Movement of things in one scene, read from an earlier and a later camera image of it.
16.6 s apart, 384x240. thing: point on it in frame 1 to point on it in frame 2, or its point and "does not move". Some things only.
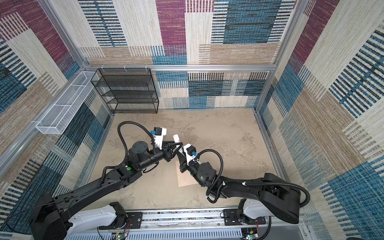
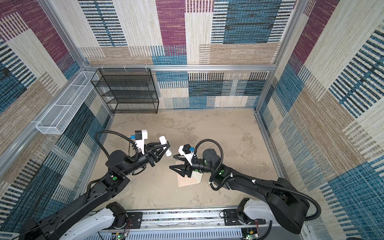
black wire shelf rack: (127, 90) does not move
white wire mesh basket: (57, 118) does not move
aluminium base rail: (197, 225) does not move
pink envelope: (185, 178) does not move
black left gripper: (167, 151) to (150, 154)
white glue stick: (176, 138) to (163, 141)
